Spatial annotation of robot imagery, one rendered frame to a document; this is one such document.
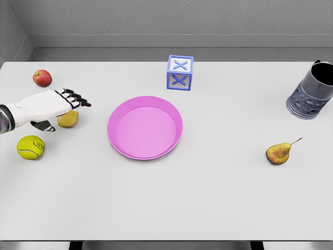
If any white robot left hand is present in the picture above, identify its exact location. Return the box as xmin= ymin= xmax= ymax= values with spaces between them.
xmin=27 ymin=89 xmax=92 ymax=132

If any yellow lemon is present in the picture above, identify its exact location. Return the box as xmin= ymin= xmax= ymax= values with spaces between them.
xmin=57 ymin=110 xmax=79 ymax=129

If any pink round plate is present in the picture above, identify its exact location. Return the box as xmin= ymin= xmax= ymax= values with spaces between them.
xmin=107 ymin=96 xmax=184 ymax=160

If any yellow-brown pear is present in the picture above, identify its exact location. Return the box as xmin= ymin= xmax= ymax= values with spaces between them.
xmin=265 ymin=137 xmax=303 ymax=166

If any blue letter X block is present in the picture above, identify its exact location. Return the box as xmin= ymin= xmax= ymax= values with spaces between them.
xmin=166 ymin=54 xmax=194 ymax=91

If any dark patterned metal cup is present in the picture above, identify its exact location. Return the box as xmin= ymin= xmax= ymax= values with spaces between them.
xmin=286 ymin=60 xmax=333 ymax=120

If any red apple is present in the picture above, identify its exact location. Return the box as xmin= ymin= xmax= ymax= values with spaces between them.
xmin=32 ymin=69 xmax=53 ymax=88

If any yellow tennis ball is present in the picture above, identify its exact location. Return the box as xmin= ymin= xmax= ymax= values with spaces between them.
xmin=17 ymin=135 xmax=46 ymax=160

